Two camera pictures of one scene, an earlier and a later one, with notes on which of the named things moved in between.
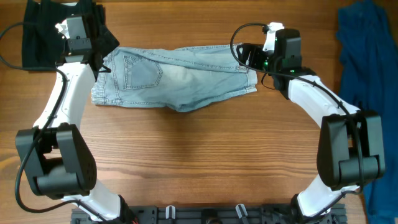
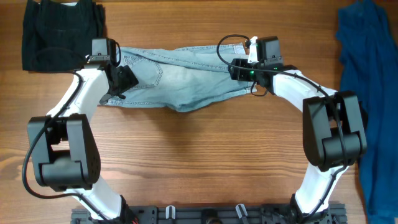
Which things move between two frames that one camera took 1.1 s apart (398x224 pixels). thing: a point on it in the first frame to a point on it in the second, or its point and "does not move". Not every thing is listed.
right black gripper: [257, 50] to [239, 73]
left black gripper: [107, 41] to [128, 81]
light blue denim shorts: [182, 79] does not move
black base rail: [215, 214] does not move
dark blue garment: [367, 47] does not move
